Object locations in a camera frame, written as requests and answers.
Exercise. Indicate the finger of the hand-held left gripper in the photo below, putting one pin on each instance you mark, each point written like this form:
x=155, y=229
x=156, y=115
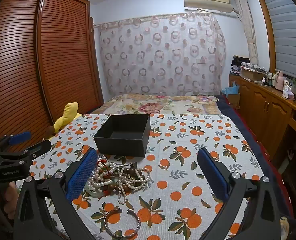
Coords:
x=20, y=137
x=37, y=148

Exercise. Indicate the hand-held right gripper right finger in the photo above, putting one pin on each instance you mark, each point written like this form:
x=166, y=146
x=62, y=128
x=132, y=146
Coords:
x=213, y=175

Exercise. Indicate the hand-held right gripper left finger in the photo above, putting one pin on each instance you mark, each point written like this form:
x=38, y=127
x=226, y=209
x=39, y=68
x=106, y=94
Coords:
x=81, y=172

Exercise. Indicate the pale green jade bangle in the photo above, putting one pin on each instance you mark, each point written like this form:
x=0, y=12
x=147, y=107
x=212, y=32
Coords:
x=90, y=189

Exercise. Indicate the silver bangle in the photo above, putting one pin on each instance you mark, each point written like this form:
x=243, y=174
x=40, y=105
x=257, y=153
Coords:
x=107, y=217

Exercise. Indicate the black square box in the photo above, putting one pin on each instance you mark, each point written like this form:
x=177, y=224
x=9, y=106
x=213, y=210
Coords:
x=123, y=135

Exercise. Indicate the person's left hand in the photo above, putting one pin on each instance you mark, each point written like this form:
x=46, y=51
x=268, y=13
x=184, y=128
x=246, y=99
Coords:
x=10, y=197

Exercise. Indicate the orange fruit print cloth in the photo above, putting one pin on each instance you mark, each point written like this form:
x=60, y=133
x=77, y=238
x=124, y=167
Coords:
x=178, y=155

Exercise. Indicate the yellow plush toy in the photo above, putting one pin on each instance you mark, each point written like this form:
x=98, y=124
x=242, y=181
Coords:
x=68, y=115

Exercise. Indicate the dark blue bed sheet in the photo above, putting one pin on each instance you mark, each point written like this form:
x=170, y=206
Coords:
x=270, y=175

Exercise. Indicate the small cardboard box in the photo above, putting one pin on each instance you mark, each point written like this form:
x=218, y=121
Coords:
x=234, y=101

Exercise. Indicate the wooden side cabinet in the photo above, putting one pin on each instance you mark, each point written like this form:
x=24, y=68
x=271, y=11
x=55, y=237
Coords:
x=263, y=110

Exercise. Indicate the blue plastic bag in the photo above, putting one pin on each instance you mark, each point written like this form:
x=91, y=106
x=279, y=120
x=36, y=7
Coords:
x=230, y=90

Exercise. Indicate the brown slatted wooden wardrobe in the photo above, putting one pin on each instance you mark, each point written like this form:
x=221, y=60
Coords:
x=63, y=55

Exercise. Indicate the floral blanket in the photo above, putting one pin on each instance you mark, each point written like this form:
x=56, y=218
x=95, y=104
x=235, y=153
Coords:
x=150, y=106

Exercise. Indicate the long cardboard box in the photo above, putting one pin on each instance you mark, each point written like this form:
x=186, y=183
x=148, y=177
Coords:
x=252, y=74

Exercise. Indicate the pink tissue box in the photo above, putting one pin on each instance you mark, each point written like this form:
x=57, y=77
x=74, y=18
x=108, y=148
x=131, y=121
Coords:
x=287, y=91

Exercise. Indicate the stack of dark clothes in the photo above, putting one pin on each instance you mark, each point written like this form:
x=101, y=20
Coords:
x=238, y=63

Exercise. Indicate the pink thermos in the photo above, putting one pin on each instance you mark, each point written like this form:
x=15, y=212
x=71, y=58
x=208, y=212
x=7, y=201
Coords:
x=279, y=81

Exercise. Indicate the sheer circle pattern curtain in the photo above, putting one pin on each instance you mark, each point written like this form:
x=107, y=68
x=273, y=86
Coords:
x=163, y=55

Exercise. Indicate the beige tied window curtain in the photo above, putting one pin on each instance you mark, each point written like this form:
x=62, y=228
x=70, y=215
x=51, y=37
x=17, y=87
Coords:
x=248, y=30

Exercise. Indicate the grey window blind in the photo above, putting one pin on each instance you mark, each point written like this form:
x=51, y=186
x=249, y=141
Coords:
x=288, y=30

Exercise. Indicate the white wall air conditioner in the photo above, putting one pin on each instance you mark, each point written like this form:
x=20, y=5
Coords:
x=208, y=0

